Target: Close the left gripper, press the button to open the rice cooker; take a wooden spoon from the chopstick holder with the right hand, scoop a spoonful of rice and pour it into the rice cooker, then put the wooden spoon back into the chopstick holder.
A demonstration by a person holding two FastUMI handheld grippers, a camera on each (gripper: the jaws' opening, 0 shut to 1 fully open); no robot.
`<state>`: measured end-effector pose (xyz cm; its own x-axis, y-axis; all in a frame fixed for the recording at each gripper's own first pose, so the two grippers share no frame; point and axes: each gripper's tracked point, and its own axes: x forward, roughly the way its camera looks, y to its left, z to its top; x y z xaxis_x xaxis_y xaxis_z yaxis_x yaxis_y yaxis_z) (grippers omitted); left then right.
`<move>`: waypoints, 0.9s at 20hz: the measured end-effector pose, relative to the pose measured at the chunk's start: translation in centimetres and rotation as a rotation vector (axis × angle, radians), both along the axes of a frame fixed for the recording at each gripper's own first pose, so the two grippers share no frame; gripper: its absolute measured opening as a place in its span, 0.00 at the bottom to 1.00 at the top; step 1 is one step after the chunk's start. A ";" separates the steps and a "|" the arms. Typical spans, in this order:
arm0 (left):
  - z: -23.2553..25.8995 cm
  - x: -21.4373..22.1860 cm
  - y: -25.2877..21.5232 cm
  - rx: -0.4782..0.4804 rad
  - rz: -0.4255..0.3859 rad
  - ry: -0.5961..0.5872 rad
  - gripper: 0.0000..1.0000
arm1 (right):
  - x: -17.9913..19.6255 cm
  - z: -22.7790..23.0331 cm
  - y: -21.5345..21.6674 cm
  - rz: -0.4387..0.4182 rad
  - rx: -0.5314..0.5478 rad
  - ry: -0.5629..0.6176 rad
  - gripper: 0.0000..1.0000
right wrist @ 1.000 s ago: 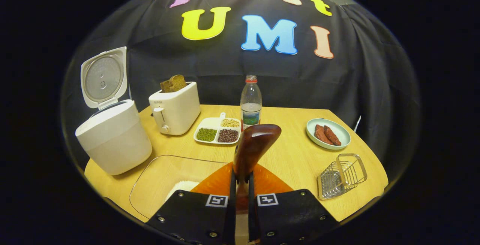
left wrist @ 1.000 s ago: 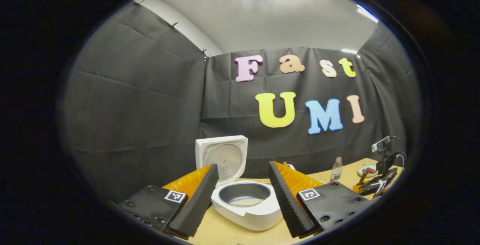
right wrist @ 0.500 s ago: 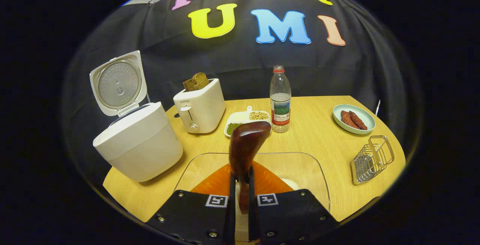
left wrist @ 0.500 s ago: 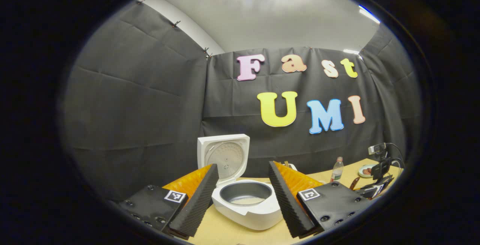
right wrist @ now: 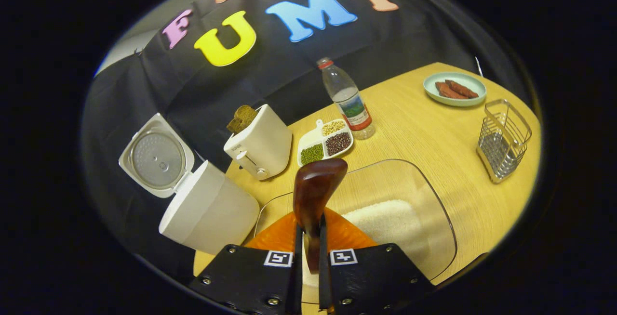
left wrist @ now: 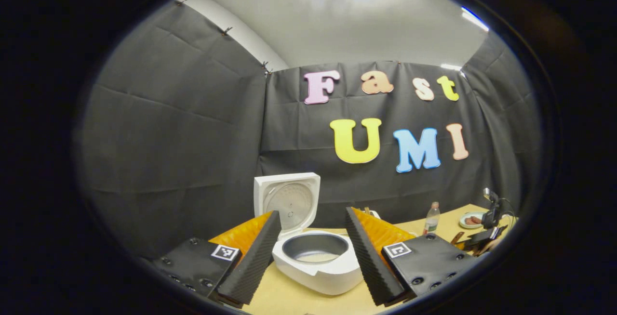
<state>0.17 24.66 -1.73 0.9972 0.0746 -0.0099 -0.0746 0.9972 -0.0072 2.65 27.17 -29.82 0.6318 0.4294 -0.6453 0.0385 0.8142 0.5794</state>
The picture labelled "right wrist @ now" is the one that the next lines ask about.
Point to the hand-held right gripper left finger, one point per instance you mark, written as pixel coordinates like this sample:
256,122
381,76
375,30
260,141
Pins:
295,276

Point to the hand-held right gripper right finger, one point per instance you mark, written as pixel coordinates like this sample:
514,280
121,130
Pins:
324,281

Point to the dark wooden spoon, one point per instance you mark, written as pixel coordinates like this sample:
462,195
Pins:
315,185

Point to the white rice cooker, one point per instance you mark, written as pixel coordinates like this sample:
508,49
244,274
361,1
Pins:
207,214

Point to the clear glass tray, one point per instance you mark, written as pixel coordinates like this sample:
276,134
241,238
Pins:
414,185

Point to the white toaster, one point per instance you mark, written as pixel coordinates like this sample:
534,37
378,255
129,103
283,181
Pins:
265,146

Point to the white divided bean dish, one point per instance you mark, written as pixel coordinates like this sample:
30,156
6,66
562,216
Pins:
313,139

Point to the brown toast slice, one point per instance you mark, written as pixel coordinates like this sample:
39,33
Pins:
247,114
235,124

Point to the clear plastic water bottle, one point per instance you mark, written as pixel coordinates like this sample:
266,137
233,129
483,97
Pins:
349,103

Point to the pale green plate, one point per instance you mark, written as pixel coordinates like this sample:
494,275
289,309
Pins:
455,100

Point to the brown meat piece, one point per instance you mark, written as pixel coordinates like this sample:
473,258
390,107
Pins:
465,89
446,91

